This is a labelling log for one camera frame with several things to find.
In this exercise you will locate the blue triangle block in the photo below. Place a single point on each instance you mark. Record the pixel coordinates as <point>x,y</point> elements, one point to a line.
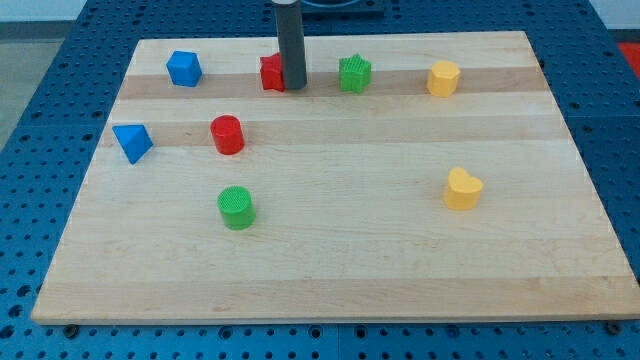
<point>134,141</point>

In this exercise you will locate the blue cube block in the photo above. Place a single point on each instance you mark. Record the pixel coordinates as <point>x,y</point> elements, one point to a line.
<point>184,68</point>

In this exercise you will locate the green star block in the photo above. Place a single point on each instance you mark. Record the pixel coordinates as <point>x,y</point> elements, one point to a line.
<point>354,73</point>

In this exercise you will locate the red cylinder block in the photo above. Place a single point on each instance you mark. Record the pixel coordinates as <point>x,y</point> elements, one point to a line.
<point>227,134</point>

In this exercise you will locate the green cylinder block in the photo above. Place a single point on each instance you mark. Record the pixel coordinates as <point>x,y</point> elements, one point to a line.
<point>236,207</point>

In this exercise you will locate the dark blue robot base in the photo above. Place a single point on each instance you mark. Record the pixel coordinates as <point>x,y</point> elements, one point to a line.
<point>342,7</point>

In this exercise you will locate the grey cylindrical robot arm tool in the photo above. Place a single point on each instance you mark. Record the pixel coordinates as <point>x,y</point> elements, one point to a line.
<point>291,43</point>

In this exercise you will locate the yellow hexagon block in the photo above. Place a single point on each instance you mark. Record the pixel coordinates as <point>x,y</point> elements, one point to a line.
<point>443,79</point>

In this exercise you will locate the red star block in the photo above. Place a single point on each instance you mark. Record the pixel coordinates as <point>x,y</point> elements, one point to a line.
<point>271,73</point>

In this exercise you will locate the light wooden board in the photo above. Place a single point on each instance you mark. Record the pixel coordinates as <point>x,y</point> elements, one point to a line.
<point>351,225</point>

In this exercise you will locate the yellow heart block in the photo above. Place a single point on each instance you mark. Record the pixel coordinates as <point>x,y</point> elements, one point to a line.
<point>462,190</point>

